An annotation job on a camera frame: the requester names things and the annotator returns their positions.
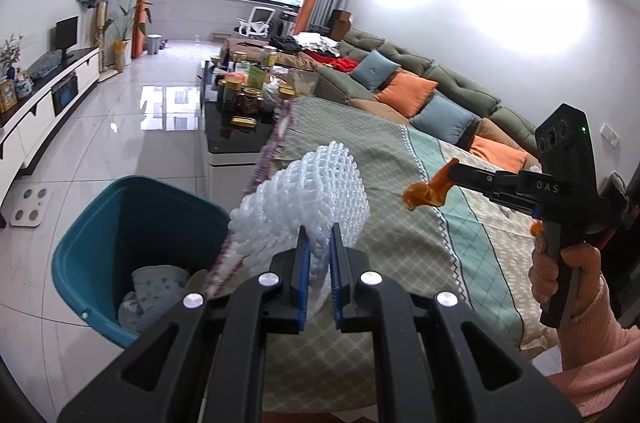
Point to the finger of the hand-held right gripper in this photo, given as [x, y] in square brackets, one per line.
[510, 200]
[480, 177]

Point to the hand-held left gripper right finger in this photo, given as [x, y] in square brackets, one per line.
[337, 263]

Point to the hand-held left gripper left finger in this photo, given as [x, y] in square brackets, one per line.
[301, 263]

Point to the orange peel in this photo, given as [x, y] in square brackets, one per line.
[425, 195]

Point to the white foam net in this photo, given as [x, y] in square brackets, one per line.
[310, 193]

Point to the teal trash bin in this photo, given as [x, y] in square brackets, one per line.
[100, 228]

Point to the person's right forearm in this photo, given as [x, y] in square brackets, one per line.
[600, 353]

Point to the person's right hand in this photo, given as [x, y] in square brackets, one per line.
[580, 255]

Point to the small orange cushion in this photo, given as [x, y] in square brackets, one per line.
[497, 155]

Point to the brown cushion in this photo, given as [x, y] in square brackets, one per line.
[495, 134]

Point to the patterned green beige blanket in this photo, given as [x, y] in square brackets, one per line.
[400, 253]

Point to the blue cushion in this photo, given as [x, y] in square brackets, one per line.
[375, 70]
[442, 119]

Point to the green tufted sofa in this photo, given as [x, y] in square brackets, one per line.
[450, 78]

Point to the large orange cushion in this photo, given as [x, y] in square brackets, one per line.
[405, 93]

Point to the black coffee table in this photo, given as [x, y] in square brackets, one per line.
[235, 143]

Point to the gold box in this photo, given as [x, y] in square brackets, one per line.
[245, 120]

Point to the group of glass jars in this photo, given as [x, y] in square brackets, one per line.
[245, 93]

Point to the red cloth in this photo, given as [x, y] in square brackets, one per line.
[340, 63]

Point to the brown wooden cabinet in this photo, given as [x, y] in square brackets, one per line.
[340, 24]

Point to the silver foil bag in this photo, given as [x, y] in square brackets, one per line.
[317, 42]

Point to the brown sofa throw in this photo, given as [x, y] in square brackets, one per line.
[260, 53]

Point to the black clothes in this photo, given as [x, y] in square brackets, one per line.
[287, 43]

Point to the white office chair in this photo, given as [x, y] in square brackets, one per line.
[256, 20]

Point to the small grey bin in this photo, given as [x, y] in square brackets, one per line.
[154, 44]

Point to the white bathroom scale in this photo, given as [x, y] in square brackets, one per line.
[29, 207]

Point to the potted plant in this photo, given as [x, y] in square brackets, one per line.
[125, 18]

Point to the white television stand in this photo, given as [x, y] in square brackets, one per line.
[30, 123]

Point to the blue patterned dish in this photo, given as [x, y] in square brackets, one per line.
[45, 65]

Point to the black television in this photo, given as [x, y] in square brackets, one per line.
[66, 32]

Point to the blue white porcelain jar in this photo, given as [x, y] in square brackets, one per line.
[23, 85]

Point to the vase with flowers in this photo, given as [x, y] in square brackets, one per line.
[10, 53]

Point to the wall switch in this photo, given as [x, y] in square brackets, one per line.
[608, 131]

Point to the picture frame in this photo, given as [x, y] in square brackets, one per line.
[7, 97]

